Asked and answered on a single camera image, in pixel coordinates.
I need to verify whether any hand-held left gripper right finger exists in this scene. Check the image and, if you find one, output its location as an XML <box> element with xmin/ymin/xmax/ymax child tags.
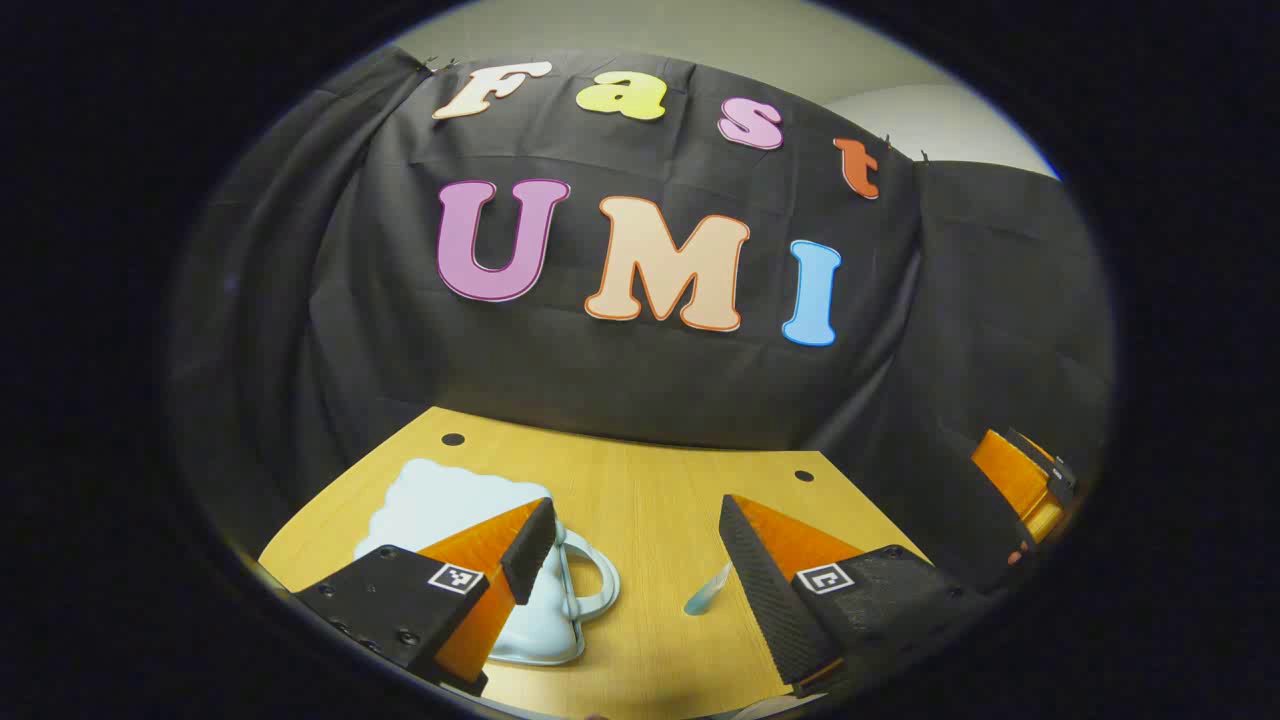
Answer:
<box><xmin>718</xmin><ymin>493</ymin><xmax>979</xmax><ymax>699</ymax></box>

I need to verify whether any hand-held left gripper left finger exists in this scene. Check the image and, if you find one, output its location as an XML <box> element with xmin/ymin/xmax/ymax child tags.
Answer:
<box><xmin>290</xmin><ymin>496</ymin><xmax>559</xmax><ymax>696</ymax></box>

